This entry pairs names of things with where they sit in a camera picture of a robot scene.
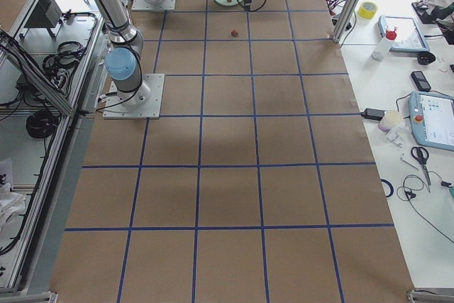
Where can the yellow tape roll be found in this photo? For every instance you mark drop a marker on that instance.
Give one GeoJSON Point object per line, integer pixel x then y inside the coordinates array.
{"type": "Point", "coordinates": [367, 10]}

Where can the clear bottle red cap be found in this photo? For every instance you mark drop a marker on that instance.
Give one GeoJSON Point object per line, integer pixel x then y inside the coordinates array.
{"type": "Point", "coordinates": [383, 47]}

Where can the teach pendant far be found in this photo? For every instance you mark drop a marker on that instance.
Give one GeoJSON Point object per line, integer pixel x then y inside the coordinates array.
{"type": "Point", "coordinates": [409, 38]}

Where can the teach pendant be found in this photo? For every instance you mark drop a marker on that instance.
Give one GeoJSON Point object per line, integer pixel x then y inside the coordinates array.
{"type": "Point", "coordinates": [431, 119]}
{"type": "Point", "coordinates": [409, 38]}

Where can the black power adapter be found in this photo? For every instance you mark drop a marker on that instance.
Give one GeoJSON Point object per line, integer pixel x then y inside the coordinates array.
{"type": "Point", "coordinates": [373, 114]}

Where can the teach pendant near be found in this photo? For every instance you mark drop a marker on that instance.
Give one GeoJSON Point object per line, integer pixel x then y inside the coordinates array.
{"type": "Point", "coordinates": [431, 119]}

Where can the black scissors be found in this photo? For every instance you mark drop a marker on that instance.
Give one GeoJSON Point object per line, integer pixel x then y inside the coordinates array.
{"type": "Point", "coordinates": [421, 155]}

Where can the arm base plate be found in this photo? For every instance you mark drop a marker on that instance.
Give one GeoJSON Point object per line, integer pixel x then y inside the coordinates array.
{"type": "Point", "coordinates": [153, 5]}
{"type": "Point", "coordinates": [146, 103]}

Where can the aluminium frame post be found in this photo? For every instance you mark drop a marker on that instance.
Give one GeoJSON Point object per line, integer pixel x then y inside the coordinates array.
{"type": "Point", "coordinates": [349, 1]}

